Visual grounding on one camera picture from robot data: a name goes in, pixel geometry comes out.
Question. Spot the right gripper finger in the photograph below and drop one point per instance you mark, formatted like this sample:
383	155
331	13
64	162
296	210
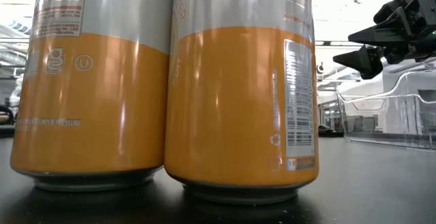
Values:
369	62
373	36

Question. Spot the orange and white soda can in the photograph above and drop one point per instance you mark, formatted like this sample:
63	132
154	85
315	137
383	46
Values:
231	115
92	115

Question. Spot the horizontal light bar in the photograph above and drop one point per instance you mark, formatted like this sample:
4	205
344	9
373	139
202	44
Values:
357	43

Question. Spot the clear plastic bin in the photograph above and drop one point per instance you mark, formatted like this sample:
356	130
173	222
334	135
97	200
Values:
374	128

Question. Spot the ribbed ventilation duct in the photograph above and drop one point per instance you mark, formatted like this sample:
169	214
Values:
20	27

